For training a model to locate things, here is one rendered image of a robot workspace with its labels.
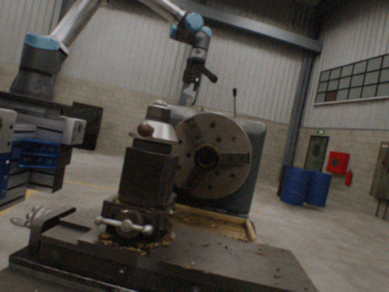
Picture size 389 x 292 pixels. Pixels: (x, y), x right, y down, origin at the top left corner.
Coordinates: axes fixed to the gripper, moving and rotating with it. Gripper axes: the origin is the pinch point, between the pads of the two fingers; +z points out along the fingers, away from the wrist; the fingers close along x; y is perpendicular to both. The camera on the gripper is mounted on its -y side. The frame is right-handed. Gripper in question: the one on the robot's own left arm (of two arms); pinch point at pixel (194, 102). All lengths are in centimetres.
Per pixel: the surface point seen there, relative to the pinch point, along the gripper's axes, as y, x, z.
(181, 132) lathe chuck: -1.0, 31.9, 15.3
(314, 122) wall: -379, -1010, -135
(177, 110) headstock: 4.5, 14.8, 6.2
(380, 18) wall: -450, -786, -474
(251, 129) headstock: -26.9, 15.9, 8.1
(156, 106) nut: -4, 91, 12
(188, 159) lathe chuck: -5.5, 31.9, 24.3
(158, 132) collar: -5, 93, 16
